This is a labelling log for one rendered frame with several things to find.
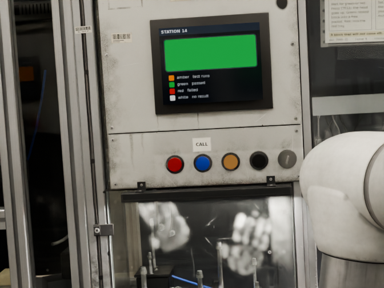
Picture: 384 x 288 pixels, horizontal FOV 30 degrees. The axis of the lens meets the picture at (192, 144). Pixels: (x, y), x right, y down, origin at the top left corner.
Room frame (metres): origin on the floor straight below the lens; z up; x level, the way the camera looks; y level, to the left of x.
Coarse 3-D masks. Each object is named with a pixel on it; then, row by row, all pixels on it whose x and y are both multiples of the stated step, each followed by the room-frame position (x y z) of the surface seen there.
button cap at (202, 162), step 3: (198, 159) 1.52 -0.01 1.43; (201, 159) 1.52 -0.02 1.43; (204, 159) 1.52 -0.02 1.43; (207, 159) 1.52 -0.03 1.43; (195, 162) 1.52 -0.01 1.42; (198, 162) 1.52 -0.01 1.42; (201, 162) 1.52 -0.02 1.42; (204, 162) 1.52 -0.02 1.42; (207, 162) 1.52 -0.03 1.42; (198, 165) 1.52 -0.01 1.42; (201, 165) 1.52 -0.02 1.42; (204, 165) 1.52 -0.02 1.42; (207, 165) 1.52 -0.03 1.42; (198, 168) 1.52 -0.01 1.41; (201, 168) 1.52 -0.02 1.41; (204, 168) 1.52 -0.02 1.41
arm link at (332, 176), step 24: (336, 144) 1.01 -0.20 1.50; (360, 144) 0.97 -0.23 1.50; (312, 168) 1.03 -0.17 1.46; (336, 168) 0.98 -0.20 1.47; (360, 168) 0.94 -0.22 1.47; (312, 192) 1.02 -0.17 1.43; (336, 192) 0.97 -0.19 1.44; (360, 192) 0.93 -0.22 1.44; (312, 216) 1.02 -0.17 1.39; (336, 216) 0.97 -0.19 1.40; (360, 216) 0.95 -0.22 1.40; (336, 240) 0.97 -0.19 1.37; (360, 240) 0.95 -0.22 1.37; (336, 264) 0.98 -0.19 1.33; (360, 264) 0.97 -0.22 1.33
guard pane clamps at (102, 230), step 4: (100, 224) 1.56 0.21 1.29; (104, 224) 1.56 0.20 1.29; (108, 224) 1.56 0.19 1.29; (112, 224) 1.56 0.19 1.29; (96, 228) 1.56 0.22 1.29; (100, 228) 1.56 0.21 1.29; (104, 228) 1.56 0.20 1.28; (108, 228) 1.56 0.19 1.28; (112, 228) 1.56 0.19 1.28; (96, 232) 1.56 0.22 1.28; (100, 232) 1.56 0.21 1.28; (104, 232) 1.56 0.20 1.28; (108, 232) 1.56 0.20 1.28; (112, 232) 1.56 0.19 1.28
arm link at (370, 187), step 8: (376, 152) 0.93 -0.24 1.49; (376, 160) 0.92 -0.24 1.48; (368, 168) 0.92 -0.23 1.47; (376, 168) 0.91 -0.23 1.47; (368, 176) 0.92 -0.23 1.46; (376, 176) 0.90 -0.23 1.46; (368, 184) 0.92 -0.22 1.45; (376, 184) 0.90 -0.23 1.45; (368, 192) 0.92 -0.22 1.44; (376, 192) 0.90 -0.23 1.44; (368, 200) 0.92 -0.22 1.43; (376, 200) 0.90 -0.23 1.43; (368, 208) 0.92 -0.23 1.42; (376, 208) 0.91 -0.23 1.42; (376, 216) 0.92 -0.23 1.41
